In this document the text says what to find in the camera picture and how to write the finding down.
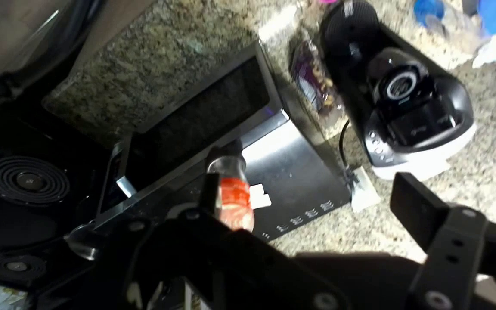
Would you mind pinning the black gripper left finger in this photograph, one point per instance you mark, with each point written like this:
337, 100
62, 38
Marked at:
208, 195

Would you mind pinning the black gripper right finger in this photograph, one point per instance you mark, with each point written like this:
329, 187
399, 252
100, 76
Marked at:
451, 236

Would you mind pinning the Coca Cola bottle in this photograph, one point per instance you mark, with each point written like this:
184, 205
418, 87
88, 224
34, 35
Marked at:
234, 207

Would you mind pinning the stainless steel microwave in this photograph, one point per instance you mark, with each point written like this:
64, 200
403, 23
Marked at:
234, 123

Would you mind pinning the black coffee maker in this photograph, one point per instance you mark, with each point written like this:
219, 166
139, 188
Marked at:
408, 114

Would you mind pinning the snack bag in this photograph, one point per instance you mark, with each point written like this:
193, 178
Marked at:
312, 78

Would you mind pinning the black stove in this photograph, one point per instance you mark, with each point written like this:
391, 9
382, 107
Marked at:
50, 181

